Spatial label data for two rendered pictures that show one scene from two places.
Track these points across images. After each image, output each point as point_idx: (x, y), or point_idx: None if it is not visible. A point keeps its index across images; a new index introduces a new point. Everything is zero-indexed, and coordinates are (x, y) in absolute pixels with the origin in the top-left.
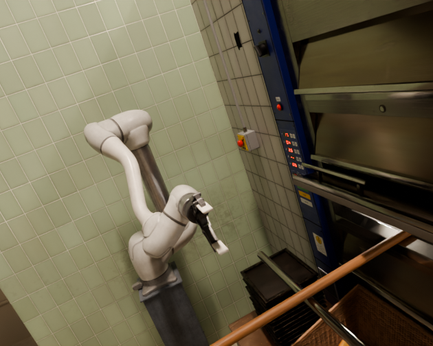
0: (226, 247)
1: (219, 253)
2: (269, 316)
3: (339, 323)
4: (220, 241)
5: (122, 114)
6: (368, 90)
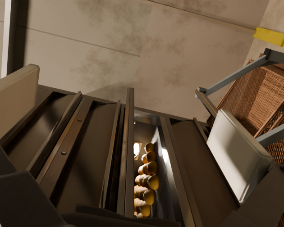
0: (210, 150)
1: (219, 110)
2: None
3: None
4: (232, 183)
5: None
6: None
